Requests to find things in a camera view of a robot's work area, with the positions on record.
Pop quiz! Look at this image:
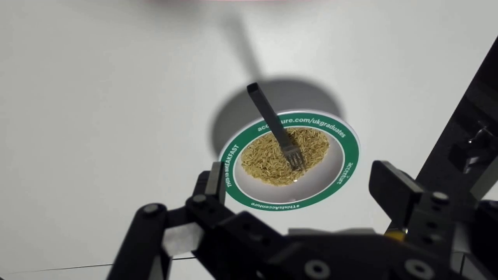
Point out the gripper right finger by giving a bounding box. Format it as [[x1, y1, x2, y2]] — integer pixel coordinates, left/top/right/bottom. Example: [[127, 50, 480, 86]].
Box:
[[368, 160, 498, 280]]

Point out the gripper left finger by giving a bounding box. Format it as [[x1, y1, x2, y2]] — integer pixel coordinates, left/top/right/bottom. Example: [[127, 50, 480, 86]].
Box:
[[107, 161, 290, 280]]

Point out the heap of brown rice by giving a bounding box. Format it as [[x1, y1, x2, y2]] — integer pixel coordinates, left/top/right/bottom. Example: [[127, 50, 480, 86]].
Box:
[[240, 127, 330, 186]]

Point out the thin black cable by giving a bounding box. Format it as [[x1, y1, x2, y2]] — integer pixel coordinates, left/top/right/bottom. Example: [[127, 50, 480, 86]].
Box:
[[0, 256, 197, 275]]

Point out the white bowl with green rim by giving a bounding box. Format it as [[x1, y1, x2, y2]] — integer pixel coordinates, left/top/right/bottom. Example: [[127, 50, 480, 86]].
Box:
[[219, 110, 360, 212]]

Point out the grey metal fork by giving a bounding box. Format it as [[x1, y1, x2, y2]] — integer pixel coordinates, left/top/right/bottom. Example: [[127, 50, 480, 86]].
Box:
[[247, 82, 306, 172]]

